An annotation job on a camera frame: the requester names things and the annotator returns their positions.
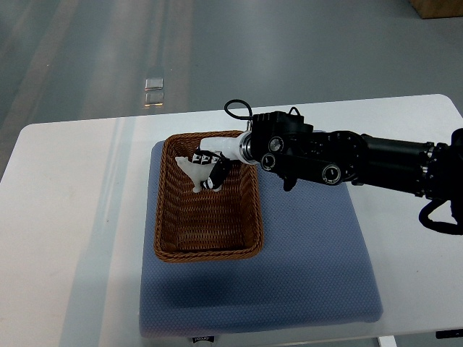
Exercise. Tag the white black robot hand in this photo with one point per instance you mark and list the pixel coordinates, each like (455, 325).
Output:
(221, 153)

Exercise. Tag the white bear figurine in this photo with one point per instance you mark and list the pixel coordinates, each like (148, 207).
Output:
(198, 174)

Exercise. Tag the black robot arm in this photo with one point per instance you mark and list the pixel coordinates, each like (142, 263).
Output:
(283, 144)

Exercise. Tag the brown wicker basket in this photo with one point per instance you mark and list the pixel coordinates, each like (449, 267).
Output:
(208, 225)

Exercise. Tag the metal floor socket plate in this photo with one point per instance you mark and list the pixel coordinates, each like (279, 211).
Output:
(154, 83)

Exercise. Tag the blue fabric mat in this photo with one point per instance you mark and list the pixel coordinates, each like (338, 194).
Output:
(314, 269)

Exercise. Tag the brown cardboard box corner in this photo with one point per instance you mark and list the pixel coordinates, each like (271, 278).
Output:
(437, 9)

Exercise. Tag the black table control panel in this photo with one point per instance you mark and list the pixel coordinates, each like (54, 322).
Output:
(446, 334)

